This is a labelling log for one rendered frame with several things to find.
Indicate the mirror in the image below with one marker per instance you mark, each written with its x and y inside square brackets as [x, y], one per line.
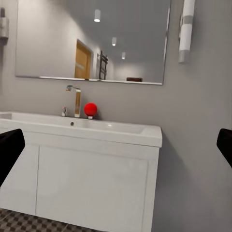
[98, 40]

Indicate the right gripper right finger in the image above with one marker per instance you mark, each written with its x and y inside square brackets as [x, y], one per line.
[224, 143]

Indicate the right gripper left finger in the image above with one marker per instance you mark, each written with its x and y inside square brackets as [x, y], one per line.
[12, 144]

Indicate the furniture sink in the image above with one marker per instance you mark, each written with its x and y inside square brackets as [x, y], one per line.
[91, 173]

